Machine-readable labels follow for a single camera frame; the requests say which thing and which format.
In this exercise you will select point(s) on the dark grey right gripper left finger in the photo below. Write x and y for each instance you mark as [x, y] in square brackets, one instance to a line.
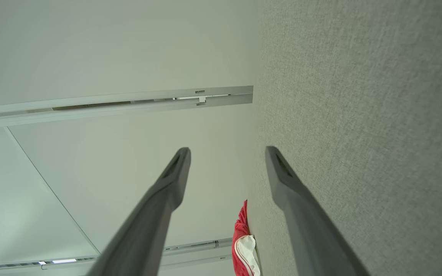
[148, 230]

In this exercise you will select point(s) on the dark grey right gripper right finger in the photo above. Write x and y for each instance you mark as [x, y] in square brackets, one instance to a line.
[313, 237]

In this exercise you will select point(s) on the red jersey shirt white sleeves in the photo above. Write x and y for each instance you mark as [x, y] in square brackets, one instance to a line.
[240, 234]

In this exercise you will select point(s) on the white ceiling rail with lights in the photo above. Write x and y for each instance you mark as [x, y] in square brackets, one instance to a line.
[194, 247]

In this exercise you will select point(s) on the long white ceiling track rail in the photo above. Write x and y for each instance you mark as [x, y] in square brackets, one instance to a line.
[90, 107]

